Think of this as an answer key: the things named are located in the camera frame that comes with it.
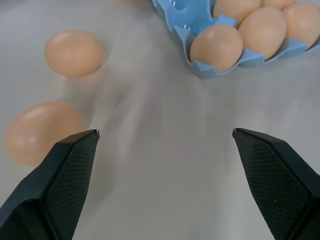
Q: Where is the light blue egg tray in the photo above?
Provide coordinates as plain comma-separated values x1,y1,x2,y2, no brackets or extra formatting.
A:
151,0,320,79

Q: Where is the beige egg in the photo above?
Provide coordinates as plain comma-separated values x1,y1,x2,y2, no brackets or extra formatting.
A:
189,24,244,72
3,100,84,166
283,2,320,50
212,0,262,25
237,6,288,61
260,0,296,11
44,29,105,78

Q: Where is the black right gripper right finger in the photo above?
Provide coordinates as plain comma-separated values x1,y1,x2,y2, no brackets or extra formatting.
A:
232,127,320,240

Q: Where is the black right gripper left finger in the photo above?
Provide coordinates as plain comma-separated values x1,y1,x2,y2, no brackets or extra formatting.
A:
0,129,101,240

